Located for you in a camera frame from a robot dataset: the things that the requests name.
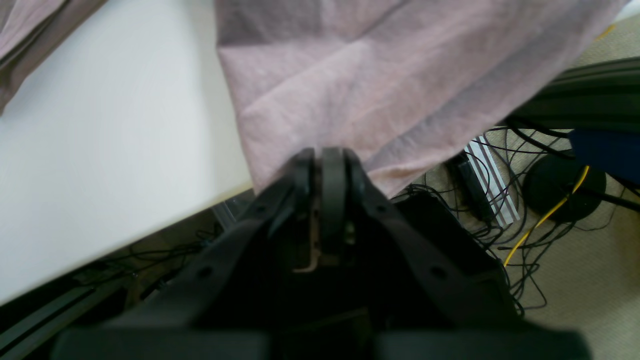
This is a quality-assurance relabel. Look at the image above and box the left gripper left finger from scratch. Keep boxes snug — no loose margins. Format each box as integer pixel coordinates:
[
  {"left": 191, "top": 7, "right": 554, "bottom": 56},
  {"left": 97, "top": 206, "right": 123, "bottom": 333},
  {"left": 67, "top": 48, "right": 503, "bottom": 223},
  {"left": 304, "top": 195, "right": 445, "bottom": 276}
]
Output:
[{"left": 52, "top": 148, "right": 321, "bottom": 360}]

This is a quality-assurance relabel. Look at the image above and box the blue box under table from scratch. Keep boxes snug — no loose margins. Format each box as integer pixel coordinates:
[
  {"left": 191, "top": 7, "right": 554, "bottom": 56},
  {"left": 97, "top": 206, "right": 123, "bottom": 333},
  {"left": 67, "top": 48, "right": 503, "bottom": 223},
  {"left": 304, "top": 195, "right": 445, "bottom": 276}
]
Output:
[{"left": 568, "top": 129, "right": 640, "bottom": 185}]

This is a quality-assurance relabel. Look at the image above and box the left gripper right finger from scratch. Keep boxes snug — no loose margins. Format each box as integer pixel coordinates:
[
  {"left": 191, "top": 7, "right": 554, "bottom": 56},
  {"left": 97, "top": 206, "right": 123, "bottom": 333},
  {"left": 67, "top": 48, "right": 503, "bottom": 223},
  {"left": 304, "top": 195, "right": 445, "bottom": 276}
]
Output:
[{"left": 320, "top": 147, "right": 591, "bottom": 360}]

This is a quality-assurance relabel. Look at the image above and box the white striped power strip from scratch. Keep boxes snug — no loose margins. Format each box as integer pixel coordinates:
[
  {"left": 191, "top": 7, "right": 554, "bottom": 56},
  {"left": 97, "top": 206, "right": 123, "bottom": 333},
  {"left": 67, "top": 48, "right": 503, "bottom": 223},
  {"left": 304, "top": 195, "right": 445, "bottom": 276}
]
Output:
[{"left": 464, "top": 136, "right": 521, "bottom": 227}]

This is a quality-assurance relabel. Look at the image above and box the yellow cable on floor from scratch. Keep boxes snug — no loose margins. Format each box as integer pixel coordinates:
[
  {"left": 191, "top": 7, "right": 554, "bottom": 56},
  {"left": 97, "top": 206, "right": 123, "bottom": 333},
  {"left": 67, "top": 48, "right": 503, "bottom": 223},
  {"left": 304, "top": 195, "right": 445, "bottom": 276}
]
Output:
[{"left": 502, "top": 165, "right": 592, "bottom": 267}]

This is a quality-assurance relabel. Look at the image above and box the black power adapter on floor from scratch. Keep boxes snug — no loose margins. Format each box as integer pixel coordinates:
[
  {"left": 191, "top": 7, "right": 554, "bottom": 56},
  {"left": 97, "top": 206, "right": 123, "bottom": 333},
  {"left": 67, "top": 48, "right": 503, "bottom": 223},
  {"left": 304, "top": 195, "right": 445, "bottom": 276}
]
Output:
[{"left": 445, "top": 152, "right": 495, "bottom": 224}]

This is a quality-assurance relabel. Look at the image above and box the mauve t-shirt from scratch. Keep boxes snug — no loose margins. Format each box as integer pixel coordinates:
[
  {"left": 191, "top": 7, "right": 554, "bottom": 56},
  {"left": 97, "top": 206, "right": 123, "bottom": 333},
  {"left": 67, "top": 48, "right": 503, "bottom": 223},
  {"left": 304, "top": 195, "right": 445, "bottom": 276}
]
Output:
[{"left": 1, "top": 0, "right": 626, "bottom": 207}]

